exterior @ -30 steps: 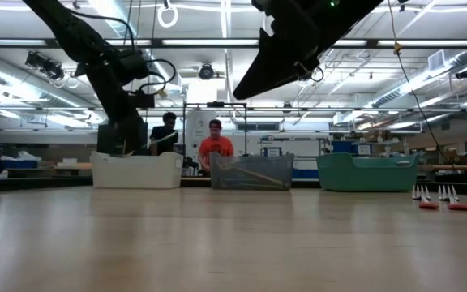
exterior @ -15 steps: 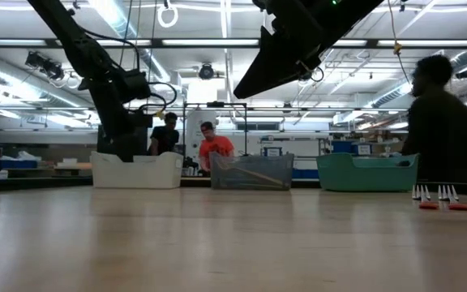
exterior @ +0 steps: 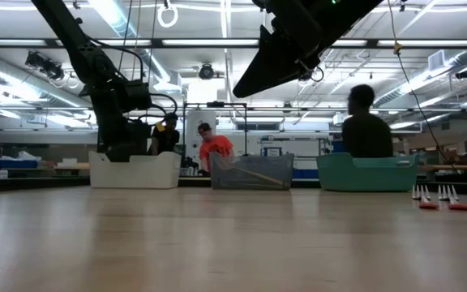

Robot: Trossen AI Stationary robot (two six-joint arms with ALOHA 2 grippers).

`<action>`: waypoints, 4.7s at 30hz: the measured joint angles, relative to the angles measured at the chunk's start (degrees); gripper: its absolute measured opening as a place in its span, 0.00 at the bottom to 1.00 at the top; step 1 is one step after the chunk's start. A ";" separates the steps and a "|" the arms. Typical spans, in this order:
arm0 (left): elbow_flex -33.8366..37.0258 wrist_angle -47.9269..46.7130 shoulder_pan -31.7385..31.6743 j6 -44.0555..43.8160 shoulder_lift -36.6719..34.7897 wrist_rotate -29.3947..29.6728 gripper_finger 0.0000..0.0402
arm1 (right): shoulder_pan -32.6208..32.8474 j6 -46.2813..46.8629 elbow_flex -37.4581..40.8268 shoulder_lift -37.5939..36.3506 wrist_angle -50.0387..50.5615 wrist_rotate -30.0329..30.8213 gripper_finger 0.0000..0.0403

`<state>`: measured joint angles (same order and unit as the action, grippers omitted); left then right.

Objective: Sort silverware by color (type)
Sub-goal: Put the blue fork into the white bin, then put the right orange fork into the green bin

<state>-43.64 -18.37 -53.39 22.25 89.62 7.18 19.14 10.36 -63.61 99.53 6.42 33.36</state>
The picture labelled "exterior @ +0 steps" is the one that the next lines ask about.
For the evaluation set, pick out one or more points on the teal plastic bin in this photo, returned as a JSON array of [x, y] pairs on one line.
[[367, 174]]

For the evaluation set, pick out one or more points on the person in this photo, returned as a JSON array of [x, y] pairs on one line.
[[166, 140], [365, 134], [217, 146]]

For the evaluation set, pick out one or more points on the black ceiling speaker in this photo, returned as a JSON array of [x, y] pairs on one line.
[[465, 74]]

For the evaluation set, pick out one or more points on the grey translucent plastic bin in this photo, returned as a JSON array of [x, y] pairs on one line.
[[254, 162]]

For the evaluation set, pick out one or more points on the yellow tag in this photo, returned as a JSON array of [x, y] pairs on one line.
[[159, 126]]

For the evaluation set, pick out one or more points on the black aluminium table frame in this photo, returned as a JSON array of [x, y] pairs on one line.
[[35, 184]]

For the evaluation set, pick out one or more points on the long ceiling light rail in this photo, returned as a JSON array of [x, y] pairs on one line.
[[420, 42]]

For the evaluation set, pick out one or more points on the white duct vent grille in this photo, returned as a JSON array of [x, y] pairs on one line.
[[436, 61]]

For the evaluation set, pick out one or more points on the black metal stand frame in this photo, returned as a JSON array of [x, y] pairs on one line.
[[216, 104]]

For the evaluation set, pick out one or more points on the white plastic bin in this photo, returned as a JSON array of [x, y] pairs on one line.
[[136, 172]]

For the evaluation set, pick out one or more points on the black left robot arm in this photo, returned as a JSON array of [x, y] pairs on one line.
[[67, 32]]

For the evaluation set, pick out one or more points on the black ceiling-mounted device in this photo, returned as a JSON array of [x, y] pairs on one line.
[[45, 65]]

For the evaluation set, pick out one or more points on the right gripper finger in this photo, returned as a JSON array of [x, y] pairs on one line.
[[274, 69]]

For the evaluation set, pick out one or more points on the blue storage tote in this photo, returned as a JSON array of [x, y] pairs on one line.
[[14, 164]]

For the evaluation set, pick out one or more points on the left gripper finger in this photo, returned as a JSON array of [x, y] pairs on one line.
[[120, 150]]

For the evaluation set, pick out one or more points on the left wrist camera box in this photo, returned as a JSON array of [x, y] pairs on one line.
[[139, 97]]

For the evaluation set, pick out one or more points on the blue storage crate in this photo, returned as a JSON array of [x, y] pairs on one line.
[[306, 174], [336, 148]]

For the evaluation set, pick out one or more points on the round black ceiling camera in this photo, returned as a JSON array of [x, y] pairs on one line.
[[206, 72]]

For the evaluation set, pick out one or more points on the wooden workbench top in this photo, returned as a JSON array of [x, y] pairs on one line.
[[460, 167]]

